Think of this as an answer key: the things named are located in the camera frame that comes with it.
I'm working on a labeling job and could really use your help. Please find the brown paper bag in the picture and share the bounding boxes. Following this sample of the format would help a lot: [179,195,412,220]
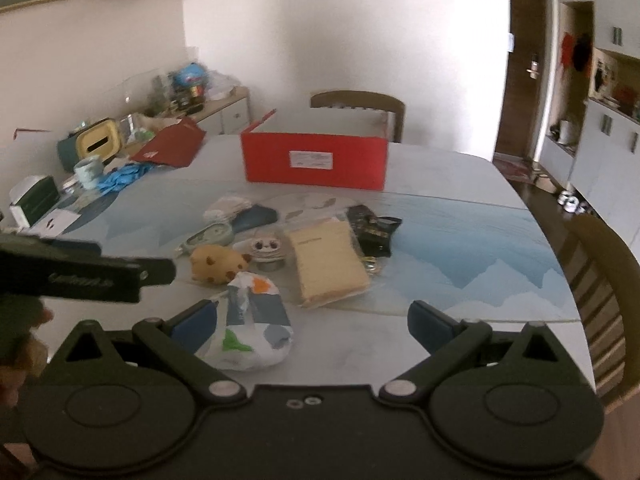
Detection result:
[127,112,183,136]

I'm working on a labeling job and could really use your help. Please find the green and white box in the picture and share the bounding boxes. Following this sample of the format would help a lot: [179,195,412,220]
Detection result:
[9,175,63,228]

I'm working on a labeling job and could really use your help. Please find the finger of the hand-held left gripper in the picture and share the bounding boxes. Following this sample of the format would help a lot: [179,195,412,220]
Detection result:
[139,258,176,287]
[0,232,103,261]

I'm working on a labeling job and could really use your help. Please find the red and black hanging ornament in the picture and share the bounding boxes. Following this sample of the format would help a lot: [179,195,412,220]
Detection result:
[560,32,593,73]

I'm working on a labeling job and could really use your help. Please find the green round case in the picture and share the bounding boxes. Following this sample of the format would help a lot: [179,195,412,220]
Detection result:
[175,222,233,258]

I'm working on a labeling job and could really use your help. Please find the yellow brown plush toy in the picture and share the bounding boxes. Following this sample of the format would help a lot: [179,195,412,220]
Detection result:
[190,245,252,286]

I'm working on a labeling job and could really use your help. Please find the patterned door mat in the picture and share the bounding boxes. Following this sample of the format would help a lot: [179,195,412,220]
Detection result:
[492,157,533,181]

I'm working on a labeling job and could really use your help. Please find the person's left hand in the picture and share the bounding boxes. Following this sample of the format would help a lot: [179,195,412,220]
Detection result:
[0,305,54,408]

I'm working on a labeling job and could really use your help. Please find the red cardboard box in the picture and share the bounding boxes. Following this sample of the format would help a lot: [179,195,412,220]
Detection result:
[240,108,390,192]

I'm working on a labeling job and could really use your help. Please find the white wall cabinet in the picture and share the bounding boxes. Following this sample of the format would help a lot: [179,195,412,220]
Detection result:
[537,0,640,241]

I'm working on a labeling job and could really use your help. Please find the beige wafer packet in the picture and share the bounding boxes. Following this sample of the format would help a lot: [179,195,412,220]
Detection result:
[282,217,372,309]

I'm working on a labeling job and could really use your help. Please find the round panda face toy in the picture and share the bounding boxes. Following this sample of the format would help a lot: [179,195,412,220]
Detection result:
[235,238,293,273]

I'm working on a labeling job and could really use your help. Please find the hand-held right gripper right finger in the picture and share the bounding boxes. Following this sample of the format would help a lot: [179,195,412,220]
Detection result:
[380,300,582,405]

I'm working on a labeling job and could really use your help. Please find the blue globe toy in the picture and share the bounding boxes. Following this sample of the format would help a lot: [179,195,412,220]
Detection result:
[172,62,208,88]

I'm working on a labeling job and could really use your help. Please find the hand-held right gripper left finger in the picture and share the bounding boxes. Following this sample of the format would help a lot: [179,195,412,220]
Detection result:
[47,300,248,405]

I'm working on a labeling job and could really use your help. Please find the black snack packet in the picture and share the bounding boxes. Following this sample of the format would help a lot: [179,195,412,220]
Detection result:
[346,204,403,259]

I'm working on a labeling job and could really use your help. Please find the clear plastic bag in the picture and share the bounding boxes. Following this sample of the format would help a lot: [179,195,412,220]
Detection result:
[205,71,241,101]

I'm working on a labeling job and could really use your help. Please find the yellow and teal tissue box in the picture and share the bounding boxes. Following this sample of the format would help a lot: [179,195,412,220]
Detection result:
[56,117,123,173]

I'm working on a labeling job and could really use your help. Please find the red box lid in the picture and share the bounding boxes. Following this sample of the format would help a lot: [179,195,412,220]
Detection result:
[131,119,207,168]

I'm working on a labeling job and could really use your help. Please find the blue gloves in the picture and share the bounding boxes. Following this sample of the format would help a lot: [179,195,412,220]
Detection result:
[97,162,151,193]

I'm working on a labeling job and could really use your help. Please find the brown door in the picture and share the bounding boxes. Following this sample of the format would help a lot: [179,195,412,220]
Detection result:
[492,0,553,158]

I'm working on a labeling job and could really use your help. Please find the white sideboard cabinet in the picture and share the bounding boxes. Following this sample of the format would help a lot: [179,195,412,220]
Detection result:
[192,86,251,136]

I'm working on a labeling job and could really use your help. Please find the wooden chair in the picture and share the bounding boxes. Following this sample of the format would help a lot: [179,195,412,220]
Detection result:
[310,90,406,143]
[557,212,640,406]

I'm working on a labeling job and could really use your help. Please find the white printed plastic bag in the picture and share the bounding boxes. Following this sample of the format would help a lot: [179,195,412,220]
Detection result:
[195,271,295,372]

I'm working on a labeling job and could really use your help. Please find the white cloth packet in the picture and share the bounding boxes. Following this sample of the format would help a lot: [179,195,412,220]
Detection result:
[204,196,253,223]

